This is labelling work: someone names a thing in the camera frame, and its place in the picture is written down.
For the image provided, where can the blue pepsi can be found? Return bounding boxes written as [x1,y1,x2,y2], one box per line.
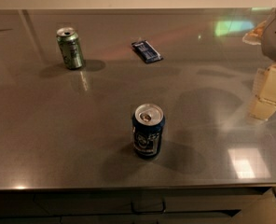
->
[132,104,165,159]

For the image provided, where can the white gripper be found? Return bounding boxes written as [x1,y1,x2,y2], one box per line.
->
[242,8,276,121]

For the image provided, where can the green soda can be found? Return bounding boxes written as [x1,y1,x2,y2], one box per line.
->
[57,27,84,70]

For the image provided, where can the blue rxbar blueberry wrapper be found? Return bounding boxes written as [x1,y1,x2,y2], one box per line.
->
[131,40,163,63]

